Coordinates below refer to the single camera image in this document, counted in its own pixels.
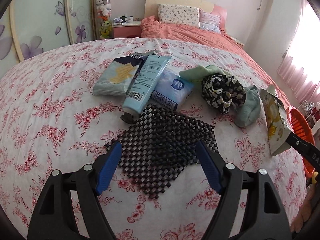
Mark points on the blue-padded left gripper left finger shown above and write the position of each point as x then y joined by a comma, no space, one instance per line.
105,166

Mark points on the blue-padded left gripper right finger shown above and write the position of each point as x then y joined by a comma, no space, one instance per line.
210,169

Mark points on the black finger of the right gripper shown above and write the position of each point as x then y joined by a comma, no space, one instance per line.
307,150

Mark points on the black checkered mesh mat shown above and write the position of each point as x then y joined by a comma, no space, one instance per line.
159,145

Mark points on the yellow foil snack bag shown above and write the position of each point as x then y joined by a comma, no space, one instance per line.
278,128

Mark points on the cracker snack bag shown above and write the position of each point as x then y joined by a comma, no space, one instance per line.
117,77

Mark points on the black white floral scrunchie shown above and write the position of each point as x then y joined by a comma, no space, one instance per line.
221,91

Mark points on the orange plastic trash basket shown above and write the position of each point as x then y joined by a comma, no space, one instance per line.
301,128

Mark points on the teal green sock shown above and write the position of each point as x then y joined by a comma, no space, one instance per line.
248,113

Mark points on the floral white bed sheet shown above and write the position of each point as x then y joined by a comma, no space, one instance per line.
51,120

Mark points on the pink curtain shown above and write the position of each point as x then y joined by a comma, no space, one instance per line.
300,66

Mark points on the blue tissue pack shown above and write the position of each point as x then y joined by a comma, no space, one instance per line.
171,90

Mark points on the light green sock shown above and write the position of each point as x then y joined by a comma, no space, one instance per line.
193,76

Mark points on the light blue cream tube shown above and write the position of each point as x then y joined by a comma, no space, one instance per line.
143,86

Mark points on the pink white nightstand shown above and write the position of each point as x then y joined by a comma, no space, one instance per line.
128,30

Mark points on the salmon pink duvet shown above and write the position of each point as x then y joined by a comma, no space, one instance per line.
152,28

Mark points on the white mug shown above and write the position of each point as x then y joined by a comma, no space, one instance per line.
130,19

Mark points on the pink striped pillow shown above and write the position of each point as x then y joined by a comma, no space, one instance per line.
210,22

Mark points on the floral print pillow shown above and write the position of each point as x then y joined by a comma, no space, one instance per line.
179,14

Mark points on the clear tube of plush toys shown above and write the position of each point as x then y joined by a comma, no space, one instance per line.
103,14

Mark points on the flower-patterned sliding wardrobe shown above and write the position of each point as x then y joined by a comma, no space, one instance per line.
31,27

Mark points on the beige pink headboard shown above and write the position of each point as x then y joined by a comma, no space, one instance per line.
151,8

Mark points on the white wire rack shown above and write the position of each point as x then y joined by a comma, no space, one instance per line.
310,112

